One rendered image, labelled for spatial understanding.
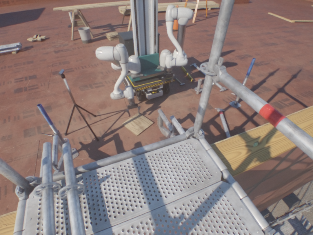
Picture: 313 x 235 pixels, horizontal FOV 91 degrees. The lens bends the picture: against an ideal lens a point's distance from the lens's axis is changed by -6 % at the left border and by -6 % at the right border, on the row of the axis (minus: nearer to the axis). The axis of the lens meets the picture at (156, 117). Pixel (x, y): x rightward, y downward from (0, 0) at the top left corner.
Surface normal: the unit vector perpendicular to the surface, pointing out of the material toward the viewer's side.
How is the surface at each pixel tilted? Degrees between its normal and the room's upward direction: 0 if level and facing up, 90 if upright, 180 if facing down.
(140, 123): 0
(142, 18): 90
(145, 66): 90
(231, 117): 0
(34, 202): 0
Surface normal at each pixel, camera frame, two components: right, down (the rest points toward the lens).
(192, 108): 0.00, -0.72
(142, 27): 0.42, 0.63
